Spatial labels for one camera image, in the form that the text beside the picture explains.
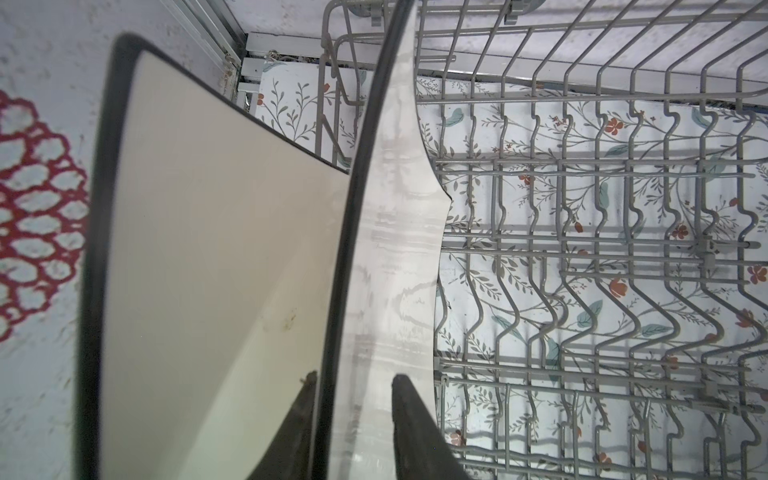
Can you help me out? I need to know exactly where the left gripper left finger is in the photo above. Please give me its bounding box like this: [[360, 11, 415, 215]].
[[247, 371, 318, 480]]

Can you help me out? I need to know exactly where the white square plate black rim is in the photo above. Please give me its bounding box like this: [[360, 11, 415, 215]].
[[74, 34, 349, 479]]

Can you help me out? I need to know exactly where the grey wire dish rack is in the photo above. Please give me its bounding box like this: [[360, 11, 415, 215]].
[[314, 0, 768, 480]]

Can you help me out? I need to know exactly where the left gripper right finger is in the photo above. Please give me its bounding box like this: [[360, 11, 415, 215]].
[[391, 374, 470, 480]]

